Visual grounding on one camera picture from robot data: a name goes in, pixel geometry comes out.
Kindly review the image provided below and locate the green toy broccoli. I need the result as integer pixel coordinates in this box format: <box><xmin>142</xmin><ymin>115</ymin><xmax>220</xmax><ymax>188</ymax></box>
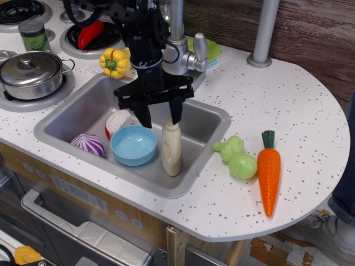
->
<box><xmin>213</xmin><ymin>135</ymin><xmax>244</xmax><ymax>162</ymax></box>

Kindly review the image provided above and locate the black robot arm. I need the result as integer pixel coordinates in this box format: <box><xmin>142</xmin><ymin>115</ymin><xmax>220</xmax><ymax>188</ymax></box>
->
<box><xmin>63</xmin><ymin>1</ymin><xmax>194</xmax><ymax>128</ymax></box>

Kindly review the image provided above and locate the grey sneaker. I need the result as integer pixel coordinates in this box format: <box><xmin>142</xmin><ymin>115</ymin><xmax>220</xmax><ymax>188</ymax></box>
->
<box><xmin>282</xmin><ymin>213</ymin><xmax>354</xmax><ymax>265</ymax></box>

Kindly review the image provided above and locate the blue plastic bowl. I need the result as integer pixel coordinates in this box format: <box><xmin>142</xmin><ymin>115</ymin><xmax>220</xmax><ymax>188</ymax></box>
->
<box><xmin>110</xmin><ymin>125</ymin><xmax>158</xmax><ymax>166</ymax></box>

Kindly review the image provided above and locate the green pea can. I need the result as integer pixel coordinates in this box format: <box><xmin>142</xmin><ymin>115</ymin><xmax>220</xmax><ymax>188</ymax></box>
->
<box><xmin>18</xmin><ymin>20</ymin><xmax>51</xmax><ymax>52</ymax></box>

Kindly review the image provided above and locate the green plastic plate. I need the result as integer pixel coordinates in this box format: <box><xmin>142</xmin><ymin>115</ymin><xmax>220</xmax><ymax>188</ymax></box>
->
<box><xmin>187</xmin><ymin>37</ymin><xmax>221</xmax><ymax>63</ymax></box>

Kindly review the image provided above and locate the back left stove burner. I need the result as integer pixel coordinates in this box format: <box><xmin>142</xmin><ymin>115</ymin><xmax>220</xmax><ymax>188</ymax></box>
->
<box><xmin>1</xmin><ymin>1</ymin><xmax>53</xmax><ymax>33</ymax></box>

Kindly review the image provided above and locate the silver toy faucet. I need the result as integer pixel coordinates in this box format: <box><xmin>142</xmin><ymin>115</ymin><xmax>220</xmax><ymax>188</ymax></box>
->
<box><xmin>159</xmin><ymin>1</ymin><xmax>208</xmax><ymax>91</ymax></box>

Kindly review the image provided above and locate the cream detergent bottle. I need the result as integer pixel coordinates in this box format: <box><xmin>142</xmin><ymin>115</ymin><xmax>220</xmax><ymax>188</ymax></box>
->
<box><xmin>161</xmin><ymin>118</ymin><xmax>181</xmax><ymax>177</ymax></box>

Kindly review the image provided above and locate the grey vertical pole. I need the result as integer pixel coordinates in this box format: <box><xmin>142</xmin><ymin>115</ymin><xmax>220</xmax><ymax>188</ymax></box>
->
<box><xmin>247</xmin><ymin>0</ymin><xmax>280</xmax><ymax>68</ymax></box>

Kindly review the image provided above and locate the yellow toy under counter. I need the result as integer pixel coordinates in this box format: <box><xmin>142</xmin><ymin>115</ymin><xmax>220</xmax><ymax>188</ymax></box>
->
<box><xmin>13</xmin><ymin>246</ymin><xmax>42</xmax><ymax>265</ymax></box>

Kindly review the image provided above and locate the red toy chili pepper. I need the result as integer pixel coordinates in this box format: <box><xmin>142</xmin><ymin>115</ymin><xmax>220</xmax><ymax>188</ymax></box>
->
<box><xmin>78</xmin><ymin>20</ymin><xmax>104</xmax><ymax>50</ymax></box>

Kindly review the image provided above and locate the purple striped toy onion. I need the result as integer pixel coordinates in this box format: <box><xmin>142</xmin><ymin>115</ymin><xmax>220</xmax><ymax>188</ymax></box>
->
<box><xmin>70</xmin><ymin>133</ymin><xmax>105</xmax><ymax>157</ymax></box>

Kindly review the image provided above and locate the blue jeans leg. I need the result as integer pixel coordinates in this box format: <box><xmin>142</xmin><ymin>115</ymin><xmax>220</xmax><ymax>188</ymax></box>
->
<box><xmin>328</xmin><ymin>93</ymin><xmax>354</xmax><ymax>227</ymax></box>

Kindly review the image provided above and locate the orange toy carrot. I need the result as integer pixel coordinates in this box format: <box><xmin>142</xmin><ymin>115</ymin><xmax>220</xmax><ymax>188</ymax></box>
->
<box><xmin>257</xmin><ymin>130</ymin><xmax>281</xmax><ymax>217</ymax></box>

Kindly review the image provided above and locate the yellow toy bell pepper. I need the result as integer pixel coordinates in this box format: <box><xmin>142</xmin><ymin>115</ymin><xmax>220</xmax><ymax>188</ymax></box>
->
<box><xmin>99</xmin><ymin>48</ymin><xmax>131</xmax><ymax>79</ymax></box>

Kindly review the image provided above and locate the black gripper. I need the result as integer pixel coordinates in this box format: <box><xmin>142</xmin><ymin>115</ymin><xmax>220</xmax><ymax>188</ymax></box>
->
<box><xmin>114</xmin><ymin>64</ymin><xmax>194</xmax><ymax>129</ymax></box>

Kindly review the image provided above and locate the steel pot with lid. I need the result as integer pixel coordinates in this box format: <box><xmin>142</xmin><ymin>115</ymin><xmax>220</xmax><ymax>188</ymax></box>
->
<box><xmin>1</xmin><ymin>51</ymin><xmax>75</xmax><ymax>100</ymax></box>

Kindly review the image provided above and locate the silver sink basin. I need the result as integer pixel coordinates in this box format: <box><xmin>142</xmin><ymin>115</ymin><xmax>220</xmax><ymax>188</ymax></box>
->
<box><xmin>34</xmin><ymin>74</ymin><xmax>231</xmax><ymax>198</ymax></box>

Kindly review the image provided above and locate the red white toy radish slice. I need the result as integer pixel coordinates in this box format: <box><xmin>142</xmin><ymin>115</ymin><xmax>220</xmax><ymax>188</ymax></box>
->
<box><xmin>105</xmin><ymin>110</ymin><xmax>133</xmax><ymax>140</ymax></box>

